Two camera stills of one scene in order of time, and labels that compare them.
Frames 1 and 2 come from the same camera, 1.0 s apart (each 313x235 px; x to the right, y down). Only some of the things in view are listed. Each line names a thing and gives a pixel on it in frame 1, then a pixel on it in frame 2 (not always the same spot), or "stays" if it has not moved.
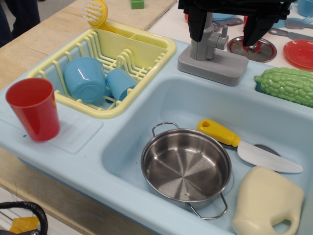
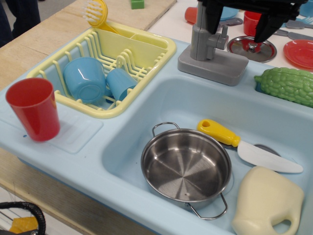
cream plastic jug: (265, 199) stays
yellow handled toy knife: (249, 152) stays
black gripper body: (279, 9) to (286, 11)
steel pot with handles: (189, 167) stays
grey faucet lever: (223, 39) stays
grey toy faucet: (208, 60) stays
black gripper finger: (196, 21) to (213, 14)
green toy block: (136, 4) stays
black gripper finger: (255, 27) to (267, 25)
